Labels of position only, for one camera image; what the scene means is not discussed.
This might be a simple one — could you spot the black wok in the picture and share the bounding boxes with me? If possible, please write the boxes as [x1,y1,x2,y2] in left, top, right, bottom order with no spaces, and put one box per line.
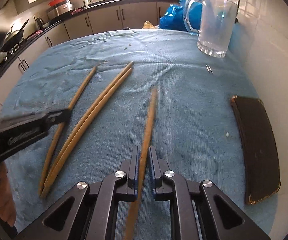
[0,19,30,53]

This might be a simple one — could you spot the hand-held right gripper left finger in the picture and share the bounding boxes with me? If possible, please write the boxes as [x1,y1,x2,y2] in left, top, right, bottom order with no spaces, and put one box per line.
[13,146,139,240]

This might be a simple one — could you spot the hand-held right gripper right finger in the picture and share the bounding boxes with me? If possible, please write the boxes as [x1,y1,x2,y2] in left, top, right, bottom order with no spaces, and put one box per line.
[148,147,272,240]

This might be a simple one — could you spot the clear glass jug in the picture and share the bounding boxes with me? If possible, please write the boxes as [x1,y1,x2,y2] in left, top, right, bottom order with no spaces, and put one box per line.
[184,0,237,59]

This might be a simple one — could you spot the steel pot with red lid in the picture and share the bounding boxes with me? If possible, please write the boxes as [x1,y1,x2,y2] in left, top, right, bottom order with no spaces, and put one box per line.
[46,0,74,21]

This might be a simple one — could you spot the blue plastic bag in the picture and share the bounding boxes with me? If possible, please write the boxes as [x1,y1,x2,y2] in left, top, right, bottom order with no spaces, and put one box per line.
[159,0,242,51]

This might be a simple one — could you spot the white base kitchen cabinets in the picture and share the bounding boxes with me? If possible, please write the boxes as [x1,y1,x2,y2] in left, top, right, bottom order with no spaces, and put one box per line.
[0,1,184,108]

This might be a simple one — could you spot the steel kettle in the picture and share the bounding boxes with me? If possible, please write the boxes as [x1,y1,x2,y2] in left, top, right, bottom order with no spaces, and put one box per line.
[34,17,45,31]

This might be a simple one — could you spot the person's left hand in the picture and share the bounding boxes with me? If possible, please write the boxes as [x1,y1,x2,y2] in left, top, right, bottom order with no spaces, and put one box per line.
[0,162,17,228]

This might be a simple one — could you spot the blue towel table cover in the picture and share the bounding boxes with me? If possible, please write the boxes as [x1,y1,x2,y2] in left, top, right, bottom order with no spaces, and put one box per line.
[0,28,280,240]

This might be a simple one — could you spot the black kitchen countertop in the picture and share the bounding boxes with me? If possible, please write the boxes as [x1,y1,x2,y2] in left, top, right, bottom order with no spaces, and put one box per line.
[0,0,184,80]

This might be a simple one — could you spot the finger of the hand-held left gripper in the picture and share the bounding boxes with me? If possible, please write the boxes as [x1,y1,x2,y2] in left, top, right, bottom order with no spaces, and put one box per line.
[42,108,71,132]

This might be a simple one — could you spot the black gas stove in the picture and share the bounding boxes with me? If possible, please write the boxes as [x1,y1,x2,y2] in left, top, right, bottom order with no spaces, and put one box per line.
[0,39,26,63]

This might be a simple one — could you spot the black smartphone in case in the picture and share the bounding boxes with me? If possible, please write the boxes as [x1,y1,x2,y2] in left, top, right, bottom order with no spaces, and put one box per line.
[231,95,281,206]

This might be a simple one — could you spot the wooden chopstick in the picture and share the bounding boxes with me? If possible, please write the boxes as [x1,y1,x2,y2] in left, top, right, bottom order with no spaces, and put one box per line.
[124,87,159,240]
[38,65,98,197]
[40,68,133,199]
[42,61,134,189]

